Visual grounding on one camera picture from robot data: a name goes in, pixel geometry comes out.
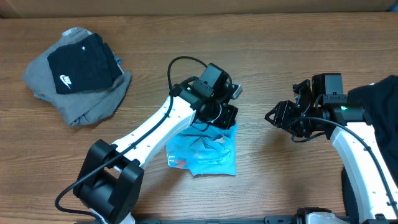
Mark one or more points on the light blue printed t-shirt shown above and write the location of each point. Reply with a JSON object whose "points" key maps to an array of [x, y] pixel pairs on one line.
{"points": [[204, 150]]}

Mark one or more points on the folded grey garment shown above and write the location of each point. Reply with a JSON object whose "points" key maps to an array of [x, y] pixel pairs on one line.
{"points": [[80, 108]]}

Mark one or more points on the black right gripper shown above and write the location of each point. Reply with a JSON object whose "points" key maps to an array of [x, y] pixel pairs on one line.
{"points": [[283, 111]]}

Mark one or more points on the black t-shirt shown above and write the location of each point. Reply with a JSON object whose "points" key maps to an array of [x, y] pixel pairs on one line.
{"points": [[380, 102]]}

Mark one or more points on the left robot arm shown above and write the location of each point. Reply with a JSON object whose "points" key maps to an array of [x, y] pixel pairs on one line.
{"points": [[111, 176]]}

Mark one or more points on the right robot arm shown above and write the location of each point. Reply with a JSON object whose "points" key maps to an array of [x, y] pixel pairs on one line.
{"points": [[322, 108]]}

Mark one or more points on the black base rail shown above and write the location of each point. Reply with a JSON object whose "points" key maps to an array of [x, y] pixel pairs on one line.
{"points": [[278, 219]]}

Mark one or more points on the folded black Nike garment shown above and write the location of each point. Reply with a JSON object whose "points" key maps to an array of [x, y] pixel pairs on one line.
{"points": [[86, 65]]}

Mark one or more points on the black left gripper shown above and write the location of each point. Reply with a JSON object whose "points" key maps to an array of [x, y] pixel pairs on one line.
{"points": [[228, 118]]}

